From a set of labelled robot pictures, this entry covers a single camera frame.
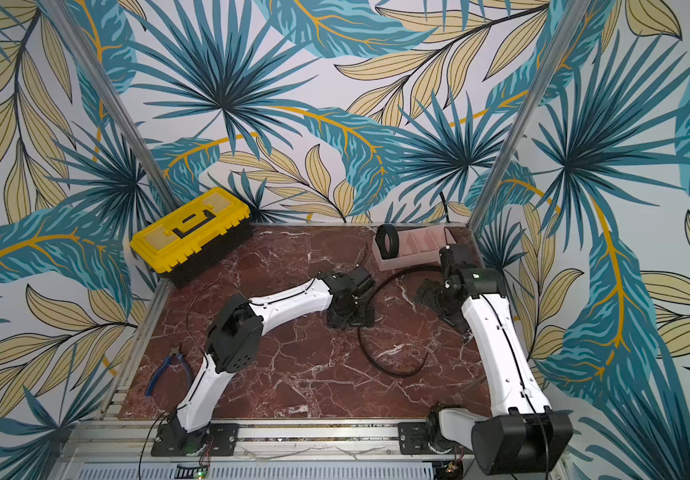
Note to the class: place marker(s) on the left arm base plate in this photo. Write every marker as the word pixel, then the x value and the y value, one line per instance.
pixel 216 439

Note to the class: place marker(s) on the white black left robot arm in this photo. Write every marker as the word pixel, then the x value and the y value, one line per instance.
pixel 235 335

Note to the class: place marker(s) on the long black leather belt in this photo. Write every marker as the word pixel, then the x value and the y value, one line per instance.
pixel 399 343

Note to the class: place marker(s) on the pink plastic divided organizer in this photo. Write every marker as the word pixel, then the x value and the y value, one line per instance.
pixel 418 246

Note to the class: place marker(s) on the black belt with buckle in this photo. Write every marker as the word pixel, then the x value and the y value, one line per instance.
pixel 387 241

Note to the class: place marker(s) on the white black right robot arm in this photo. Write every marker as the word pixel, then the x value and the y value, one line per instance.
pixel 523 433

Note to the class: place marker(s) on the right corner aluminium post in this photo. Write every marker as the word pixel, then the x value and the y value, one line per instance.
pixel 543 76

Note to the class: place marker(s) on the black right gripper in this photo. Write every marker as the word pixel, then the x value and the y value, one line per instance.
pixel 436 297

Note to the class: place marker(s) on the aluminium front rail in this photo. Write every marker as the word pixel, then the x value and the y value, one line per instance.
pixel 261 449

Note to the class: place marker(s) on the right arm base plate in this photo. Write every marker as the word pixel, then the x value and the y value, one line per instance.
pixel 423 440

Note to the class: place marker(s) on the blue handled pliers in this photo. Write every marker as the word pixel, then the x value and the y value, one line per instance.
pixel 175 357

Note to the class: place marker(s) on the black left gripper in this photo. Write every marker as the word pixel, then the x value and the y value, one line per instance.
pixel 364 320

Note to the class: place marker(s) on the corner aluminium post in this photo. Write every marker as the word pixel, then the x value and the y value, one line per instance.
pixel 543 76
pixel 79 44

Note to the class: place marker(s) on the left corner aluminium post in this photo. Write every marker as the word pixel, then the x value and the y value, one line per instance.
pixel 79 44

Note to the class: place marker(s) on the yellow black toolbox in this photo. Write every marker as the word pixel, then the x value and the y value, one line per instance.
pixel 185 243

